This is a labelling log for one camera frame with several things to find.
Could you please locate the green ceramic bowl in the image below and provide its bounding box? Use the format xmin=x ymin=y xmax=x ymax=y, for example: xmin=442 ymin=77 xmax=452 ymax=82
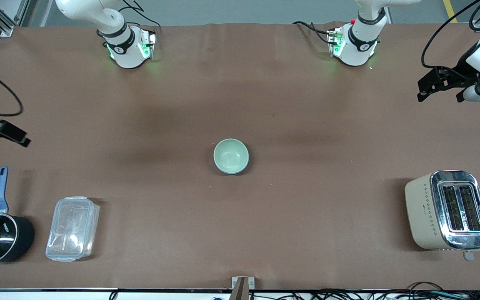
xmin=213 ymin=138 xmax=250 ymax=175

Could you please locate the clear plastic food container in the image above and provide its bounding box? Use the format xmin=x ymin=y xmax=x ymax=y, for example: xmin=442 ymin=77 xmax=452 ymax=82
xmin=45 ymin=196 xmax=100 ymax=263

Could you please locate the metal connector plate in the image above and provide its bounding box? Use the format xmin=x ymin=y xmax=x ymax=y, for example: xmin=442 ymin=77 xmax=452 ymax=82
xmin=327 ymin=27 xmax=345 ymax=57
xmin=139 ymin=31 xmax=158 ymax=60

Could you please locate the beige chrome toaster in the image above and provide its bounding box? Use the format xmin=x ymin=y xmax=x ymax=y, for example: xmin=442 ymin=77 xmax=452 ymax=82
xmin=405 ymin=170 xmax=480 ymax=261

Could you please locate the brown table cover cloth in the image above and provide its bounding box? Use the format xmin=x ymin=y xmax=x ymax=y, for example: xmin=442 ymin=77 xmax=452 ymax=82
xmin=0 ymin=22 xmax=480 ymax=291

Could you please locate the black saucepan with blue handle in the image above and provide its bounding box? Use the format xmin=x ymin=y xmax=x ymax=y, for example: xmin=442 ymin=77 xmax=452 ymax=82
xmin=0 ymin=167 xmax=35 ymax=265

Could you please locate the aluminium frame profile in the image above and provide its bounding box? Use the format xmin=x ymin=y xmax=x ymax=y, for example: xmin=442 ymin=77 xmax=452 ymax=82
xmin=0 ymin=0 xmax=30 ymax=36

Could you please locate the thin black base cable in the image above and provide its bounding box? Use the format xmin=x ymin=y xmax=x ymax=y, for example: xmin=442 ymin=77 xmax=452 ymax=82
xmin=293 ymin=21 xmax=333 ymax=45
xmin=119 ymin=0 xmax=161 ymax=42

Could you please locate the black floor cable tangle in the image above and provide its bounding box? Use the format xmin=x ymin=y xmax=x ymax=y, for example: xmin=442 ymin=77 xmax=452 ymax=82
xmin=307 ymin=281 xmax=480 ymax=300

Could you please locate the brown camera mount strut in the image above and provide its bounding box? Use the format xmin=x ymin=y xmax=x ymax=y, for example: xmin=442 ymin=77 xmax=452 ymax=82
xmin=229 ymin=277 xmax=250 ymax=300

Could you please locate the small metal mounting bracket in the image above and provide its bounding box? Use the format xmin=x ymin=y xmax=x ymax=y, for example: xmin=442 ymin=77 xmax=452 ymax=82
xmin=231 ymin=276 xmax=255 ymax=290

